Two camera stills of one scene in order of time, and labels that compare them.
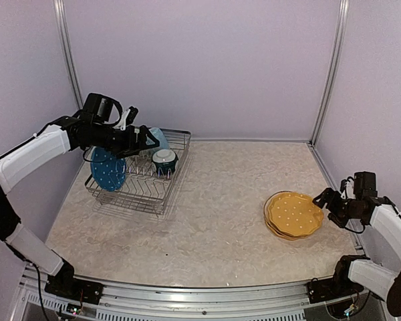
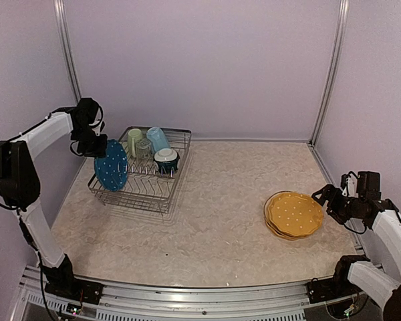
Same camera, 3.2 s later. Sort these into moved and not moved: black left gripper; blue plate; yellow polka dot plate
Moved: black left gripper
Not moved: yellow polka dot plate; blue plate
